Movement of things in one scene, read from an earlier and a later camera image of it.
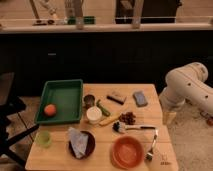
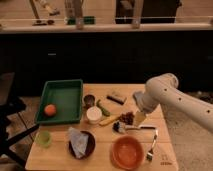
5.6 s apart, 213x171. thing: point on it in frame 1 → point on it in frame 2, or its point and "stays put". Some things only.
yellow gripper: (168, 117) → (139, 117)
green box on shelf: (87, 20) stays put
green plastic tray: (61, 102) stays put
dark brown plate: (90, 146) stays put
